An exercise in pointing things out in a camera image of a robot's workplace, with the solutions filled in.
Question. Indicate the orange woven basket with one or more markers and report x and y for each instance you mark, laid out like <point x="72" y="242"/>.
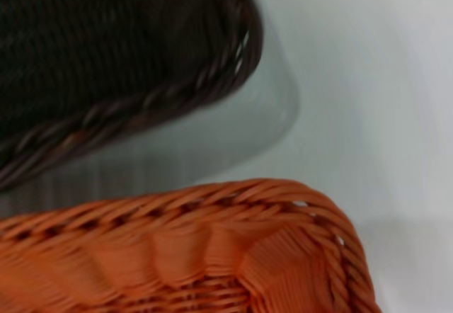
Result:
<point x="177" y="249"/>

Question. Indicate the brown woven basket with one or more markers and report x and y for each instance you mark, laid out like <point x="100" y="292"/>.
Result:
<point x="106" y="54"/>

